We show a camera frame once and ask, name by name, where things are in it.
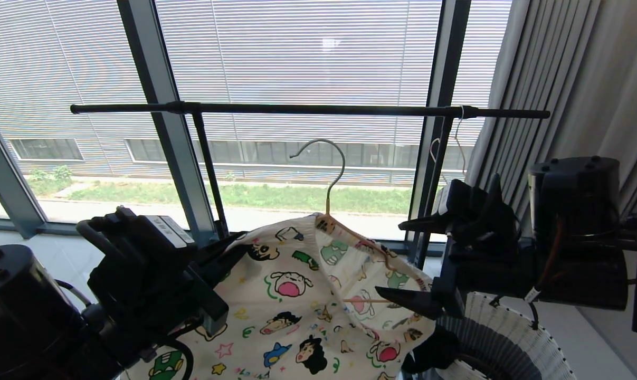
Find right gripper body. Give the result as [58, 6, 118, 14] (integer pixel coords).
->
[432, 232, 535, 317]

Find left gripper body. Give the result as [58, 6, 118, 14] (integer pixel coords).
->
[89, 248, 229, 344]

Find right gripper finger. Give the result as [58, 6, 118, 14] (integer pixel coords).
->
[375, 286, 448, 321]
[398, 215, 452, 234]

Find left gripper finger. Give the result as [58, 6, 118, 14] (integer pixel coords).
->
[196, 235, 249, 275]

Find black garment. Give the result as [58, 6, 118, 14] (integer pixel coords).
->
[402, 325, 462, 375]

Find cream printed garment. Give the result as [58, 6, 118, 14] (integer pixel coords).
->
[120, 214, 438, 380]

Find pink clothes hanger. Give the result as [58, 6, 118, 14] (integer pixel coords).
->
[289, 138, 401, 304]
[429, 119, 468, 177]

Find white laundry basket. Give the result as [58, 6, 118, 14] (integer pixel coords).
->
[432, 292, 577, 380]

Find black clothes rack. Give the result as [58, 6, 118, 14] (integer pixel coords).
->
[69, 100, 552, 271]

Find beige curtain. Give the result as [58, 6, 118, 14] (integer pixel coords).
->
[463, 0, 637, 233]

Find window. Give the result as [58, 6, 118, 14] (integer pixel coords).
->
[0, 0, 514, 254]

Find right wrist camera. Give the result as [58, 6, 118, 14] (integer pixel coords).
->
[437, 173, 519, 249]

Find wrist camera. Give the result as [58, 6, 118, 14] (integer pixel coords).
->
[437, 173, 519, 249]
[101, 208, 196, 264]

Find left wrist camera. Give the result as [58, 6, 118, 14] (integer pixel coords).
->
[101, 208, 196, 264]

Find black cable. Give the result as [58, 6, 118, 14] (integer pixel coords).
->
[139, 338, 195, 380]
[75, 207, 139, 249]

